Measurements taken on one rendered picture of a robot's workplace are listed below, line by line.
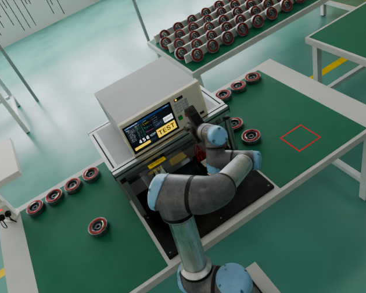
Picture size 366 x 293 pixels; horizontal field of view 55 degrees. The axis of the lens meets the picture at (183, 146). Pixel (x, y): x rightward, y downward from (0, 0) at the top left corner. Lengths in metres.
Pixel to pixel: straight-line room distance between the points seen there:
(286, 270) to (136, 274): 1.07
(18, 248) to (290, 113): 1.79
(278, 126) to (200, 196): 1.28
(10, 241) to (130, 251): 0.80
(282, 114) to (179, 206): 1.38
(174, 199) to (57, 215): 1.33
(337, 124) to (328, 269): 0.91
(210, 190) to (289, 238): 1.63
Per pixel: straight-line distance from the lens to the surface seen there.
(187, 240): 1.18
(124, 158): 1.76
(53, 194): 2.38
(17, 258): 2.26
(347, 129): 2.16
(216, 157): 1.39
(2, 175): 1.99
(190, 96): 1.72
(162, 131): 1.73
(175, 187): 1.03
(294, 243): 2.57
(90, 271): 1.93
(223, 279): 1.30
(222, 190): 1.03
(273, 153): 2.05
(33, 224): 2.34
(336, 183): 2.86
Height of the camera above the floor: 2.22
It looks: 41 degrees down
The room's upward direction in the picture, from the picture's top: 21 degrees counter-clockwise
